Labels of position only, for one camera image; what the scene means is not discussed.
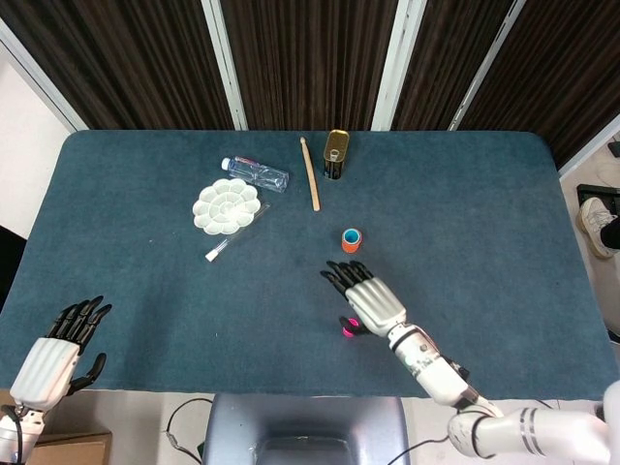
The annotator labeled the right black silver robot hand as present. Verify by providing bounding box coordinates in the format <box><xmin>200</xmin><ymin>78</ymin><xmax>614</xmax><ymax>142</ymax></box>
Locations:
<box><xmin>320</xmin><ymin>260</ymin><xmax>407</xmax><ymax>339</ymax></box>

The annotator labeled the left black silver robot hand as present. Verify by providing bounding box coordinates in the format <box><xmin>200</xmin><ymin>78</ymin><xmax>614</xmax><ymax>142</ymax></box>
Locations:
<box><xmin>9</xmin><ymin>294</ymin><xmax>113</xmax><ymax>412</ymax></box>

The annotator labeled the orange plastic cup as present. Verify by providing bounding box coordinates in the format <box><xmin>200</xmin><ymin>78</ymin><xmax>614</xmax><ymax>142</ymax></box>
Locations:
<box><xmin>340</xmin><ymin>228</ymin><xmax>364</xmax><ymax>255</ymax></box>

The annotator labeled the brown cardboard box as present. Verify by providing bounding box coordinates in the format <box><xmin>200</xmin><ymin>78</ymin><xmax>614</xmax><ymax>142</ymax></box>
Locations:
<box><xmin>28</xmin><ymin>430</ymin><xmax>113</xmax><ymax>465</ymax></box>

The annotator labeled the blue table cloth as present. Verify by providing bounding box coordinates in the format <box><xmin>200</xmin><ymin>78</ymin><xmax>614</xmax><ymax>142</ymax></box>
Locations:
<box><xmin>0</xmin><ymin>128</ymin><xmax>620</xmax><ymax>402</ymax></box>

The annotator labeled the wooden drumstick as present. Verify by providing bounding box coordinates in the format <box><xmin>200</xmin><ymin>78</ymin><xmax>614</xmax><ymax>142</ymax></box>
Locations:
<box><xmin>299</xmin><ymin>136</ymin><xmax>322</xmax><ymax>212</ymax></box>

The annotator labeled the grey robot torso base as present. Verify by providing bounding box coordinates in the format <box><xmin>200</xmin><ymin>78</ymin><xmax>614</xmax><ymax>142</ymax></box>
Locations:
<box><xmin>201</xmin><ymin>392</ymin><xmax>412</xmax><ymax>465</ymax></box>

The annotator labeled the gold black tin can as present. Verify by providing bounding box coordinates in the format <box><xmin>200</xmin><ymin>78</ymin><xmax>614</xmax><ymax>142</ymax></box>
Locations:
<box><xmin>322</xmin><ymin>128</ymin><xmax>351</xmax><ymax>181</ymax></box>

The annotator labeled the glass tube with white stopper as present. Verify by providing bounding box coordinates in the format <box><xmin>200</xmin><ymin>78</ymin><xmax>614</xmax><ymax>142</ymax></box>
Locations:
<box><xmin>203</xmin><ymin>201</ymin><xmax>271</xmax><ymax>264</ymax></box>

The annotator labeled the clear plastic water bottle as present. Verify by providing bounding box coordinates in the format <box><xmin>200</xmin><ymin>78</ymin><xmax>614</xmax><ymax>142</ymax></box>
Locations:
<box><xmin>221</xmin><ymin>155</ymin><xmax>291</xmax><ymax>194</ymax></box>

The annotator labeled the white flower paint palette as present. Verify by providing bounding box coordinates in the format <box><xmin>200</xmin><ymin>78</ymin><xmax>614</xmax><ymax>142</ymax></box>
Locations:
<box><xmin>192</xmin><ymin>177</ymin><xmax>261</xmax><ymax>237</ymax></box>

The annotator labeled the white sneaker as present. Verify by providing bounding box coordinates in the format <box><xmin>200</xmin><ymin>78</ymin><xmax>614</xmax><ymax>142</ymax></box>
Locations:
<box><xmin>578</xmin><ymin>197</ymin><xmax>617</xmax><ymax>259</ymax></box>

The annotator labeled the dark slatted partition panel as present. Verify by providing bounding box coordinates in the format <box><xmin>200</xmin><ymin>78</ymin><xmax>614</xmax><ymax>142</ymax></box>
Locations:
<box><xmin>0</xmin><ymin>0</ymin><xmax>234</xmax><ymax>131</ymax></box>
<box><xmin>201</xmin><ymin>0</ymin><xmax>413</xmax><ymax>131</ymax></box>
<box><xmin>371</xmin><ymin>0</ymin><xmax>527</xmax><ymax>131</ymax></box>
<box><xmin>448</xmin><ymin>0</ymin><xmax>620</xmax><ymax>169</ymax></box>

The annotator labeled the black floor cable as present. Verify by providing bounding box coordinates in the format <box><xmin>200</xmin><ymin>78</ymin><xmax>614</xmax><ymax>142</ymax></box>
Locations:
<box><xmin>164</xmin><ymin>397</ymin><xmax>214</xmax><ymax>456</ymax></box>

